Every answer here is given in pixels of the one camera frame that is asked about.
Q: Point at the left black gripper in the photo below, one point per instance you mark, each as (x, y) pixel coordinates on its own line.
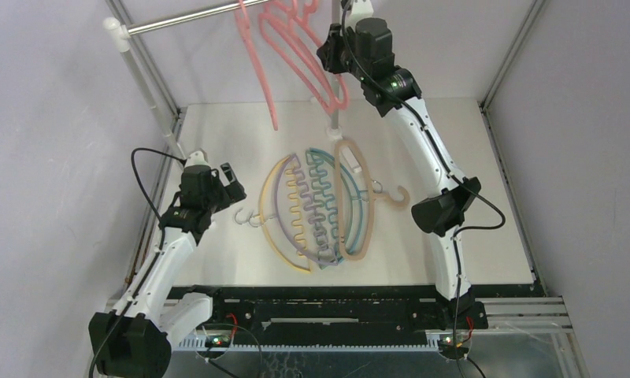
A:
(231, 193)

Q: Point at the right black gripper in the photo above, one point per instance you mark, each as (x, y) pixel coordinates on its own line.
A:
(331, 50)

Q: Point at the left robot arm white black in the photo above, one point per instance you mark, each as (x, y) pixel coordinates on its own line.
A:
(136, 337)

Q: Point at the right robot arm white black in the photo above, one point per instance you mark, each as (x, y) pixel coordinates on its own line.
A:
(448, 191)

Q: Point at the right rack foot white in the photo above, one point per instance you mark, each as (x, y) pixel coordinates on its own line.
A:
(346, 151)

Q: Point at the left circuit board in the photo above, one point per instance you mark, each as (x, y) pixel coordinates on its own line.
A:
(217, 341)

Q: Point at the circuit board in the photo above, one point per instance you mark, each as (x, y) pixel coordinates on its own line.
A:
(217, 341)
(449, 343)

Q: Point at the right circuit board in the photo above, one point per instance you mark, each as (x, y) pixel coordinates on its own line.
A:
(449, 343)

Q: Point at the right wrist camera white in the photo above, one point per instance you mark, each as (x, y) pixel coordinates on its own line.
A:
(357, 10)

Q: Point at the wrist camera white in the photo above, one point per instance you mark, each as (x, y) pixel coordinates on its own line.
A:
(197, 158)
(357, 10)

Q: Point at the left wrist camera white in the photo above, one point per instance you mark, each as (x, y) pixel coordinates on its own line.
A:
(197, 158)

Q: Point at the yellow wire hanger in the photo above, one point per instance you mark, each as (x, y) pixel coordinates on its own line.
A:
(260, 218)

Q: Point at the right aluminium frame post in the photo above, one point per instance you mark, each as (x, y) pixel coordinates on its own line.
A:
(529, 20)

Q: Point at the aluminium frame post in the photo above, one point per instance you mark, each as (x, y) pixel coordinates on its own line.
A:
(148, 66)
(529, 20)

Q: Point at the silver clothes rack rail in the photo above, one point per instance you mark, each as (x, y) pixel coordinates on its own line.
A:
(188, 16)

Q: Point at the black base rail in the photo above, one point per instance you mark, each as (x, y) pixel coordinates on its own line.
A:
(348, 317)

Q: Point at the left aluminium frame post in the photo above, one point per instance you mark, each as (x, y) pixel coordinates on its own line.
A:
(148, 66)

